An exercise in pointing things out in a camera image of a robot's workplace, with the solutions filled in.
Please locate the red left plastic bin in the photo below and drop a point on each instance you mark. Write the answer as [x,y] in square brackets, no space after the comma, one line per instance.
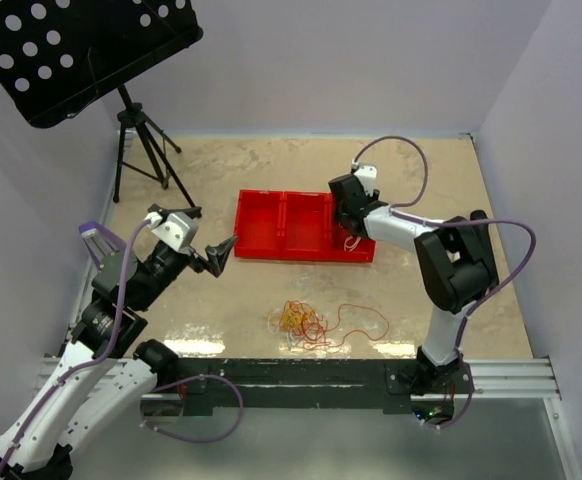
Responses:
[257,224]

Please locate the aluminium front rail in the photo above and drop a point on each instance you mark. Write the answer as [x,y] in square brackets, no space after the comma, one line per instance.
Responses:
[498,379]

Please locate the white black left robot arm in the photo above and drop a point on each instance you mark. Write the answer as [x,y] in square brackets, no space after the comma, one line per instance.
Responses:
[93,381]

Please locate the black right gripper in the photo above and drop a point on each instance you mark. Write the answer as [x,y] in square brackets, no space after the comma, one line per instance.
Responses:
[374,197]

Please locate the purple metronome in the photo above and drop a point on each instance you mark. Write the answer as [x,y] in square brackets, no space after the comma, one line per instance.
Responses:
[105,248]

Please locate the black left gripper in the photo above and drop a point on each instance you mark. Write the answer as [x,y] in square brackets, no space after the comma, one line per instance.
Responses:
[216,256]

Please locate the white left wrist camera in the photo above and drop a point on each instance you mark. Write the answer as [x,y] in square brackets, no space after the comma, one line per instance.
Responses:
[177,230]

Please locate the red middle plastic bin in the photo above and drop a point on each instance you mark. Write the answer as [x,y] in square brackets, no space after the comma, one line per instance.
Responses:
[306,226]

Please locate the black microphone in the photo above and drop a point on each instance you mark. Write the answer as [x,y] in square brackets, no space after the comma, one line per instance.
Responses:
[477,215]

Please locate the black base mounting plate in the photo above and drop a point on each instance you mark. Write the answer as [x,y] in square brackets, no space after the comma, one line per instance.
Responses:
[378,384]

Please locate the red plastic bin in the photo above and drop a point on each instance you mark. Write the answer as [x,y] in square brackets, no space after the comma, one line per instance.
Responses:
[257,224]
[344,247]
[306,226]

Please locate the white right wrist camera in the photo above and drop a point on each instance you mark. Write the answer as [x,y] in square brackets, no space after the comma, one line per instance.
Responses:
[367,176]

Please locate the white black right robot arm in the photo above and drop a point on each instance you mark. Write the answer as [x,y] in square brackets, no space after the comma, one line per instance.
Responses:
[456,262]

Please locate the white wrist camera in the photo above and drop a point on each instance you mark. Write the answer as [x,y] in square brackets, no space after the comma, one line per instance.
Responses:
[367,176]
[177,230]

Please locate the red right plastic bin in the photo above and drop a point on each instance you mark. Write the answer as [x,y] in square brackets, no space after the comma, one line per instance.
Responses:
[344,247]

